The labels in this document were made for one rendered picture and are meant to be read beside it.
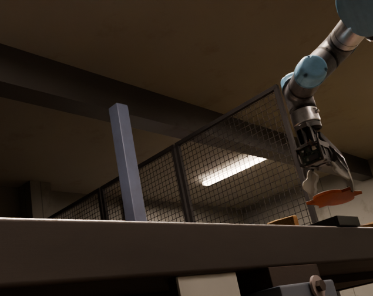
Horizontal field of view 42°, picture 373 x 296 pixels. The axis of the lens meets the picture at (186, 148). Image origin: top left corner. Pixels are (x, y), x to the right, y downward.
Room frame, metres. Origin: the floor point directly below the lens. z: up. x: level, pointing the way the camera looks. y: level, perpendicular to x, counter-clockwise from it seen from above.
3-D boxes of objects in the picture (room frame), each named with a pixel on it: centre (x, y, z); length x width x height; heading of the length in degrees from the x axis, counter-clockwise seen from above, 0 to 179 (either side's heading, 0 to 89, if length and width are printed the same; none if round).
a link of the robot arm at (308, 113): (1.25, -0.34, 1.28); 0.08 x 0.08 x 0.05
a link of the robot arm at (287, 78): (1.25, -0.34, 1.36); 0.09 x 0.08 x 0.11; 6
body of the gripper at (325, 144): (1.25, -0.33, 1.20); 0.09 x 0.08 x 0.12; 143
